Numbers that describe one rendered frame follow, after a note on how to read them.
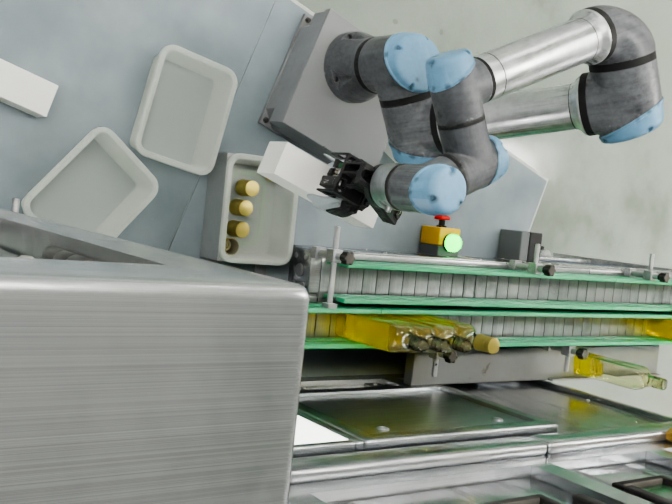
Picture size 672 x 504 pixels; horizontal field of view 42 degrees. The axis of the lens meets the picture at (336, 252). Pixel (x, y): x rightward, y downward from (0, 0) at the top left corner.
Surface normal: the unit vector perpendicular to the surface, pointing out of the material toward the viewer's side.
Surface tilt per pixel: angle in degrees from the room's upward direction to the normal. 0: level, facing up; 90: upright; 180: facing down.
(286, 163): 0
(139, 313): 0
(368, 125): 0
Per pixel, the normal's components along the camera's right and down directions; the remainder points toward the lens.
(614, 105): -0.46, 0.39
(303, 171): 0.57, 0.11
